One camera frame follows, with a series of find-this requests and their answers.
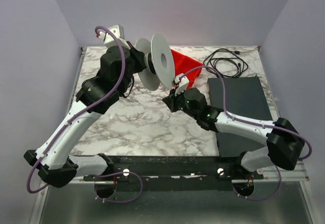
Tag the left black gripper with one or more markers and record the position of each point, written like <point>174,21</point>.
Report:
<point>138,57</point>

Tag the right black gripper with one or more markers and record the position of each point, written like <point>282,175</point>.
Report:
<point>171,102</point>

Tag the white cable spool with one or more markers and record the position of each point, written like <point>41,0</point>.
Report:
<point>159,62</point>

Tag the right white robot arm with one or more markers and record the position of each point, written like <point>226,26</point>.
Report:
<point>281,145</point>

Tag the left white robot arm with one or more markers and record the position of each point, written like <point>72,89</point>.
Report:
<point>53,160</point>

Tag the red plastic bin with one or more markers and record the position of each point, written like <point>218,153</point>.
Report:
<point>183,64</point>

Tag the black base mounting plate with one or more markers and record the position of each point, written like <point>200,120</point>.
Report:
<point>174,173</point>

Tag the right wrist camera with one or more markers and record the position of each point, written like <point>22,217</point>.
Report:
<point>181,82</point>

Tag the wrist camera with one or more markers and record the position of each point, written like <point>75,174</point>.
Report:
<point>117,31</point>
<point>181,82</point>

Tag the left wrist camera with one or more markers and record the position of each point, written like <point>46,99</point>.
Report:
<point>117,31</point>

